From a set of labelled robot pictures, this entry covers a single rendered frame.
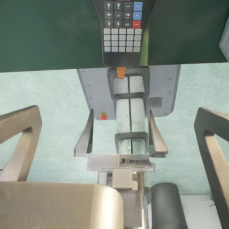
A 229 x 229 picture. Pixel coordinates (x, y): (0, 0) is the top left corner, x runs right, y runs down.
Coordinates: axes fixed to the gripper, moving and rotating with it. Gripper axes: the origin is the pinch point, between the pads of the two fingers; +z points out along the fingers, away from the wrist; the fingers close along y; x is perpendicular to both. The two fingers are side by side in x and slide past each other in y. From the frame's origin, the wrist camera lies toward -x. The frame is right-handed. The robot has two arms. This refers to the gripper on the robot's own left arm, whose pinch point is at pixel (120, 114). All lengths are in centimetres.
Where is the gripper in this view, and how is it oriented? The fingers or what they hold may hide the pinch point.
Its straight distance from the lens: 34.1
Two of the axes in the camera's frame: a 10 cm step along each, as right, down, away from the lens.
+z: 0.1, -9.8, 1.9
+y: -10.0, -0.1, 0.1
